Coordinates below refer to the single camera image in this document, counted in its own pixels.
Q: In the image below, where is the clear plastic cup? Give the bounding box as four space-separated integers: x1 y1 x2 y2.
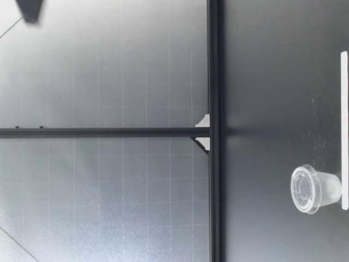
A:
290 165 342 214

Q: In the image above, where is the white corner bracket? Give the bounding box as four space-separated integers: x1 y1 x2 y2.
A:
194 136 211 157
194 114 211 129

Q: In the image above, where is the black frame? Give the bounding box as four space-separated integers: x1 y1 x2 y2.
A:
0 0 226 262

